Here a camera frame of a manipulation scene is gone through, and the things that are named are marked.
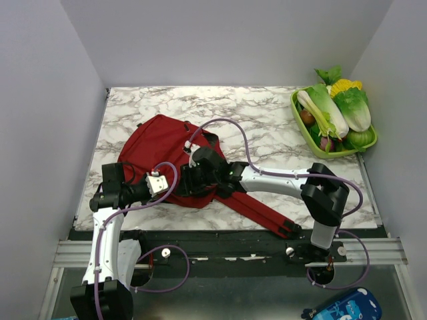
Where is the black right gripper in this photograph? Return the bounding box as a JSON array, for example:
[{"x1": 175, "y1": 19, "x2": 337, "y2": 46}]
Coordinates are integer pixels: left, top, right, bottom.
[{"x1": 174, "y1": 162, "x2": 219, "y2": 197}]

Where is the red student backpack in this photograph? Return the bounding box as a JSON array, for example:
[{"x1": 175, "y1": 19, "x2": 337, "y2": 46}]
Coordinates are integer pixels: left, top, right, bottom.
[{"x1": 118, "y1": 115, "x2": 302, "y2": 239}]

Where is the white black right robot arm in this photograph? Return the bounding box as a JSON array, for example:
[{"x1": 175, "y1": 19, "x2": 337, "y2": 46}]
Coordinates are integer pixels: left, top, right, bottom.
[{"x1": 177, "y1": 145, "x2": 350, "y2": 261}]

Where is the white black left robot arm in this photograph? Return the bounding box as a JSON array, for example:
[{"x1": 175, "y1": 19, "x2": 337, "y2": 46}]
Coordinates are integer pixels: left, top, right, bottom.
[{"x1": 70, "y1": 163, "x2": 149, "y2": 319}]

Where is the green vegetable basket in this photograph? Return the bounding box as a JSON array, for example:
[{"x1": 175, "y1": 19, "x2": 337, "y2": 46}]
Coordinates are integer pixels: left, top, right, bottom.
[{"x1": 290, "y1": 88, "x2": 378, "y2": 159}]

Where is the brown mushroom toy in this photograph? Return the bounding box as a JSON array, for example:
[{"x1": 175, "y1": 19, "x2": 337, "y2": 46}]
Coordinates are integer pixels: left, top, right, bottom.
[{"x1": 300, "y1": 109, "x2": 316, "y2": 127}]

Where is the purple onion toy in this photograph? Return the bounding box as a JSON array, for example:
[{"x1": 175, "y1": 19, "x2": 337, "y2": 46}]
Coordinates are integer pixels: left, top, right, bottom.
[{"x1": 319, "y1": 137, "x2": 335, "y2": 153}]

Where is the white green bok choy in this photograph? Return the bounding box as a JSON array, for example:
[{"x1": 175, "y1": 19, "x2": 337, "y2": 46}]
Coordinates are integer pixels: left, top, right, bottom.
[{"x1": 296, "y1": 83, "x2": 349, "y2": 141}]

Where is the green round pumpkin toy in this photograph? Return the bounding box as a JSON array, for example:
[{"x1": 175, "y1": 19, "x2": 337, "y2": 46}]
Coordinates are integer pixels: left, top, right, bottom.
[{"x1": 343, "y1": 130, "x2": 374, "y2": 152}]

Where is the green leafy vegetable toy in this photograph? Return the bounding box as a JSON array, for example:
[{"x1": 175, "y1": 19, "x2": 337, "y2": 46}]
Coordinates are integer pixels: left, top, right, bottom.
[{"x1": 314, "y1": 65, "x2": 342, "y2": 85}]

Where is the yellow corn toy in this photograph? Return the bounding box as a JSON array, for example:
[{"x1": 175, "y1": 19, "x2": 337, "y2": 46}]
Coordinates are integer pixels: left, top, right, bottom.
[{"x1": 329, "y1": 79, "x2": 363, "y2": 98}]

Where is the green napa cabbage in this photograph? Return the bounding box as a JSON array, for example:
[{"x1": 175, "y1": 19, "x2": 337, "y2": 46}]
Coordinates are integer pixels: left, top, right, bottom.
[{"x1": 333, "y1": 87, "x2": 371, "y2": 132}]

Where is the dark blue pencil case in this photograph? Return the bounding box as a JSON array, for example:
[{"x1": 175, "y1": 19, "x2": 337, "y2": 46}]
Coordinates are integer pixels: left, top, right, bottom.
[{"x1": 301, "y1": 287, "x2": 383, "y2": 320}]

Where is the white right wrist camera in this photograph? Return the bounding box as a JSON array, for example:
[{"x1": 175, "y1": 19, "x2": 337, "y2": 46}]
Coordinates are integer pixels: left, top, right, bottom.
[{"x1": 183, "y1": 141, "x2": 200, "y2": 167}]

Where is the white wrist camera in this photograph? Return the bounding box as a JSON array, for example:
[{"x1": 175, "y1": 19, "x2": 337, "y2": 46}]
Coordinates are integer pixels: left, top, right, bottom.
[
  {"x1": 145, "y1": 171, "x2": 169, "y2": 197},
  {"x1": 183, "y1": 141, "x2": 200, "y2": 167}
]

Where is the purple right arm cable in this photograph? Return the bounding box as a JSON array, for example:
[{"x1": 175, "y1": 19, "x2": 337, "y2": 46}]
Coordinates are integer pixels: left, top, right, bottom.
[{"x1": 186, "y1": 118, "x2": 371, "y2": 291}]

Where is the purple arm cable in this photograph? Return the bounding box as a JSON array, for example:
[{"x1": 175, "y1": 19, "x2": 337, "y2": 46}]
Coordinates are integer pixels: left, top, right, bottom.
[
  {"x1": 93, "y1": 161, "x2": 191, "y2": 320},
  {"x1": 186, "y1": 118, "x2": 371, "y2": 291}
]

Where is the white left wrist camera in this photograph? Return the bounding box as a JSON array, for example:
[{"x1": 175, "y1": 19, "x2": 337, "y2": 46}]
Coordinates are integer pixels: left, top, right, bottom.
[{"x1": 145, "y1": 171, "x2": 169, "y2": 197}]

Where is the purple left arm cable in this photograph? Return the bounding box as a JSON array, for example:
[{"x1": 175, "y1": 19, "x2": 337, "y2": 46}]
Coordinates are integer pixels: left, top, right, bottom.
[{"x1": 93, "y1": 161, "x2": 191, "y2": 320}]

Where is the aluminium rail frame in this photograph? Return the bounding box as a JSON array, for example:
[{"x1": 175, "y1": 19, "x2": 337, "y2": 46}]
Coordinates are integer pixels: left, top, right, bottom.
[{"x1": 53, "y1": 238, "x2": 408, "y2": 268}]

